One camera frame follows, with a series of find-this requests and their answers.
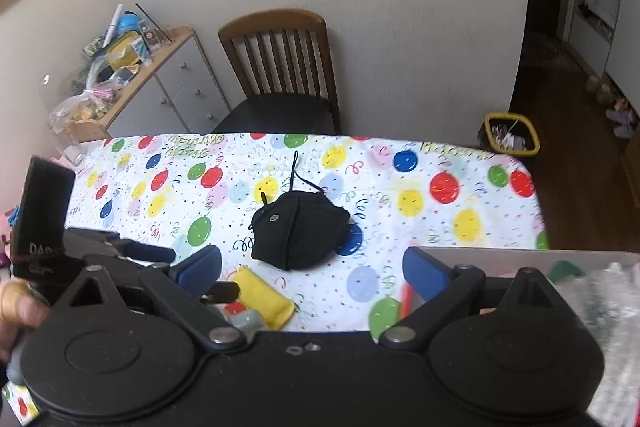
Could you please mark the red cardboard box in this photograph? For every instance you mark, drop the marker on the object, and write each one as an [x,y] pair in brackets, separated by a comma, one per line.
[500,259]

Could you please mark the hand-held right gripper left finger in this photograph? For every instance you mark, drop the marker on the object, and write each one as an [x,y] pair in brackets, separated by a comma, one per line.
[200,267]

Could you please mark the brown wooden chair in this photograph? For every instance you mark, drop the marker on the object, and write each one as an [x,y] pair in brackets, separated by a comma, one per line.
[270,22]

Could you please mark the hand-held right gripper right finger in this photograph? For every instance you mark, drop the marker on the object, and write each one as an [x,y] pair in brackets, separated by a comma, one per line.
[425,272]

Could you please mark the white rolled paper tube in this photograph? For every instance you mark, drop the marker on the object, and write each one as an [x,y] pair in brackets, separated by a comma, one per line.
[112,24]

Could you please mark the grey-green ceramic cup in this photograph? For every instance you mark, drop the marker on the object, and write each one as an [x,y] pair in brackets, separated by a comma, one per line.
[247,319]

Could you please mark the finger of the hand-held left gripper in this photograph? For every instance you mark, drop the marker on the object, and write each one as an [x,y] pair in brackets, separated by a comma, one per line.
[150,252]
[92,234]

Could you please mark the clear bag of snacks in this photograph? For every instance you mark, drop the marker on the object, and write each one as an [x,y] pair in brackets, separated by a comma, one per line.
[85,109]

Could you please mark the clear drinking glass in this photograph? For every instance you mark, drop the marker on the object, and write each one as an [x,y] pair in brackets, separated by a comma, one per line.
[75,154]

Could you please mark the person's left hand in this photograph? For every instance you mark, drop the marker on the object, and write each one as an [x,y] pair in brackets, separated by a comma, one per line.
[20,312]

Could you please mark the wooden white sideboard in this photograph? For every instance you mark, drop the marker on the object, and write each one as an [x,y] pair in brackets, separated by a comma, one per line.
[185,77]

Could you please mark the pink plastic object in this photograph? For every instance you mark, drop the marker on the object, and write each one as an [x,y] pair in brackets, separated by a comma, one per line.
[5,227]

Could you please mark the yellow rimmed trash bin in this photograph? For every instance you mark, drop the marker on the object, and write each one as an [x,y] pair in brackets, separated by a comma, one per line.
[490,119]

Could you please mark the blue yellow toy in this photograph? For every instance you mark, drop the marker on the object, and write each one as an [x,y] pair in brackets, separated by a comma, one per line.
[127,42]

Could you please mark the black cloth pouch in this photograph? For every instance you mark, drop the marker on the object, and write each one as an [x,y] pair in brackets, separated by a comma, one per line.
[295,232]

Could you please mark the beige round jar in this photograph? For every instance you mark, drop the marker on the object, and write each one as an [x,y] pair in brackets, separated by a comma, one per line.
[605,94]
[592,84]

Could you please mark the white paper bag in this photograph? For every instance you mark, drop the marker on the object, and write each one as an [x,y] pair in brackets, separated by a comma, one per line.
[600,4]

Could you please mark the yellow sponge cloth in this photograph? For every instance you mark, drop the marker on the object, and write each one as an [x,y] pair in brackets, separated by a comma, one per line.
[260,297]

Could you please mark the clear plastic bag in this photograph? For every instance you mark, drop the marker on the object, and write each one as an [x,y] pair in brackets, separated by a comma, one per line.
[600,307]

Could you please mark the purple plush slippers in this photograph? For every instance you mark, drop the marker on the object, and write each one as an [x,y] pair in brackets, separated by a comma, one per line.
[622,117]

